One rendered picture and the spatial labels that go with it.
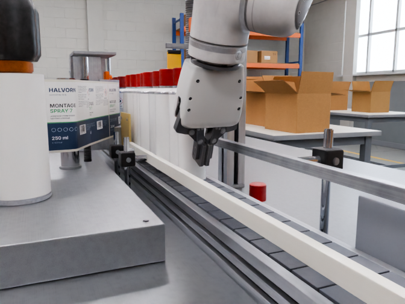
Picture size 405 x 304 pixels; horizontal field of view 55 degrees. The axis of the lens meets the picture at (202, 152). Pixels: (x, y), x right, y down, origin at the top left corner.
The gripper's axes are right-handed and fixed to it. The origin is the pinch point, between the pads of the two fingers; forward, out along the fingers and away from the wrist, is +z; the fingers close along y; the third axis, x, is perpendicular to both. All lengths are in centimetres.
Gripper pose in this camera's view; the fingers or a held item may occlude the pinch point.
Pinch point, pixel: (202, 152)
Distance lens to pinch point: 65.1
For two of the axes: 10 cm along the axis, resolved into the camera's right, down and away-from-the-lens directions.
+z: -1.3, 8.8, 4.6
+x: 3.6, 4.7, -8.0
